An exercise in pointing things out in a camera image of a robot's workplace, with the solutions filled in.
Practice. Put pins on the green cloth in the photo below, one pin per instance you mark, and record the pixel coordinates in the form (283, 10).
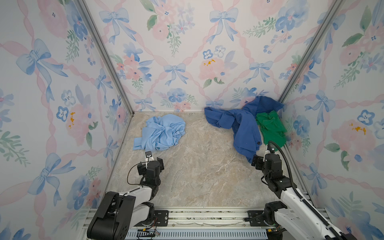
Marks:
(272, 128)

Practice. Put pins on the left aluminium corner post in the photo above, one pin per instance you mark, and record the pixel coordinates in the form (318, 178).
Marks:
(95, 34)

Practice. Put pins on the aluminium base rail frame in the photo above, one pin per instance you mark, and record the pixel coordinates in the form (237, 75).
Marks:
(207, 224)

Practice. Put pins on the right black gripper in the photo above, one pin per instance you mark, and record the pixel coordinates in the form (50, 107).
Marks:
(260, 160)

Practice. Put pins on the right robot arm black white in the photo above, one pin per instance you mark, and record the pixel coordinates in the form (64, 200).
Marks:
(293, 211)

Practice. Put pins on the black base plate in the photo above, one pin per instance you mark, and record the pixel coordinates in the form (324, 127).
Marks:
(160, 217)
(256, 218)

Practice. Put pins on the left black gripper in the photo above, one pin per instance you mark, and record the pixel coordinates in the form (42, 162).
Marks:
(141, 169)

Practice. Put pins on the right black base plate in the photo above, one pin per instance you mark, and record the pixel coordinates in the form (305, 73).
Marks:
(256, 218)

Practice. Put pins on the aluminium corner post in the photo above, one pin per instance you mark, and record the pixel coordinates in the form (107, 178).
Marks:
(321, 32)
(95, 34)

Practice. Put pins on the dark blue shirt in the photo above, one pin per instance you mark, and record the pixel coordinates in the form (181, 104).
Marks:
(247, 136)

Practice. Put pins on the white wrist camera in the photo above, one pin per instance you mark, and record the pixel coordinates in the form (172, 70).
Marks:
(149, 156)
(271, 148)

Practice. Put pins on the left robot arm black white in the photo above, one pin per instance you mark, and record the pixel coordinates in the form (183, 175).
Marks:
(118, 212)

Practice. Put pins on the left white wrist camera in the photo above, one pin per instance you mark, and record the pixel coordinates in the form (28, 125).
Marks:
(149, 156)

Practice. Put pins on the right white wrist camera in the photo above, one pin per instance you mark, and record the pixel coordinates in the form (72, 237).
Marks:
(271, 148)

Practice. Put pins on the light blue shirt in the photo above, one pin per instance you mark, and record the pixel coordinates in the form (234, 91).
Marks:
(160, 133)

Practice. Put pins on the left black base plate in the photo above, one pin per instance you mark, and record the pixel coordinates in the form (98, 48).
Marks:
(160, 217)

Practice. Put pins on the right aluminium corner post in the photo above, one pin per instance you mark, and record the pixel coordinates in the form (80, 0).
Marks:
(321, 32)

